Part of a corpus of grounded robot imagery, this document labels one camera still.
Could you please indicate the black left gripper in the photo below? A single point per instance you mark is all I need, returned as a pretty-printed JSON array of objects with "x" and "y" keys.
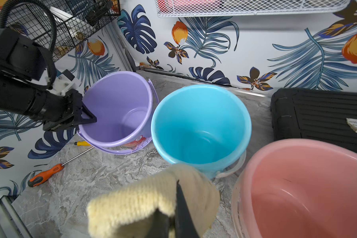
[{"x": 60, "y": 113}]

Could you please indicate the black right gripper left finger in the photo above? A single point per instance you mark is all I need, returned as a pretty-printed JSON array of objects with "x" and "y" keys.
[{"x": 160, "y": 226}]

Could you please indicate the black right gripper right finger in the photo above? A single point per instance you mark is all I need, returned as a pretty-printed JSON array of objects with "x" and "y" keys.
[{"x": 184, "y": 227}]

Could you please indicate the purple plastic bucket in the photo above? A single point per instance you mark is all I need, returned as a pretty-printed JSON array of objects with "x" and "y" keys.
[{"x": 123, "y": 103}]

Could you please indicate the yellow cleaning cloth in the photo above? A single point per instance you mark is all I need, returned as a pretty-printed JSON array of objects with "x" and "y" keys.
[{"x": 128, "y": 211}]

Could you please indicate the teal plastic bucket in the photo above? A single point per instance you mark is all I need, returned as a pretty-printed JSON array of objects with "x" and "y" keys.
[{"x": 203, "y": 126}]

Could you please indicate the pink plastic bucket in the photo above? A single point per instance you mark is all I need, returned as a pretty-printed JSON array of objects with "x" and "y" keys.
[{"x": 297, "y": 188}]

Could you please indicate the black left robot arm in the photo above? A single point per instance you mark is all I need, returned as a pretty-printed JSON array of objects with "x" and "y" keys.
[{"x": 28, "y": 75}]

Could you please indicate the black plastic tool case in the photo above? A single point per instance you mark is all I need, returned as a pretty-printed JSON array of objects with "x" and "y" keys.
[{"x": 326, "y": 116}]

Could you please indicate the yellow handled tool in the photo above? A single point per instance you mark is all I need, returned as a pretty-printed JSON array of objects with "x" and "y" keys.
[{"x": 82, "y": 143}]

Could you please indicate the orange handled screwdriver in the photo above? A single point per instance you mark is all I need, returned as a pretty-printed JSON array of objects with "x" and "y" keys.
[{"x": 45, "y": 175}]

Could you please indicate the black wire basket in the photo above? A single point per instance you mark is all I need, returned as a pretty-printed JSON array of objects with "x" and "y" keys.
[{"x": 76, "y": 22}]

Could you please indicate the clear wall shelf basket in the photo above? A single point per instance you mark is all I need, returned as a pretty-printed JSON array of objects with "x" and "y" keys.
[{"x": 261, "y": 7}]

